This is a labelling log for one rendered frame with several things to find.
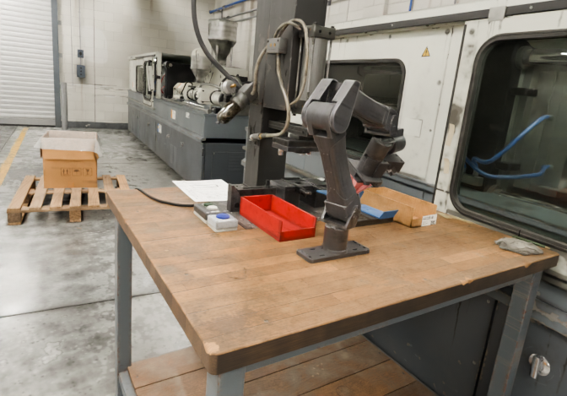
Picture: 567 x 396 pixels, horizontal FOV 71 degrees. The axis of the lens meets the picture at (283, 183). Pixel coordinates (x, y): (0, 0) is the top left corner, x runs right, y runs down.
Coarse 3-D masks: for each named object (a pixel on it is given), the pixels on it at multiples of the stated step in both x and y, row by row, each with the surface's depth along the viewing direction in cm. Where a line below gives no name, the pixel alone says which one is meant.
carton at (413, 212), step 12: (372, 192) 153; (384, 192) 156; (396, 192) 151; (372, 204) 146; (384, 204) 141; (396, 204) 136; (408, 204) 146; (420, 204) 142; (432, 204) 138; (396, 216) 137; (408, 216) 132; (420, 216) 142; (432, 216) 136
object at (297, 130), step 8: (280, 128) 147; (288, 128) 142; (296, 128) 138; (304, 128) 134; (296, 136) 136; (304, 136) 134; (312, 136) 134; (280, 144) 135; (288, 144) 131; (296, 144) 133; (304, 144) 135; (312, 144) 137; (280, 152) 140; (296, 152) 138; (304, 152) 140
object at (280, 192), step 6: (276, 186) 140; (282, 192) 136; (288, 192) 136; (294, 192) 137; (312, 192) 142; (282, 198) 137; (288, 198) 137; (294, 198) 138; (300, 198) 151; (306, 198) 148; (312, 198) 145; (318, 198) 144; (324, 198) 145; (294, 204) 139; (312, 204) 145; (318, 204) 144; (324, 204) 146
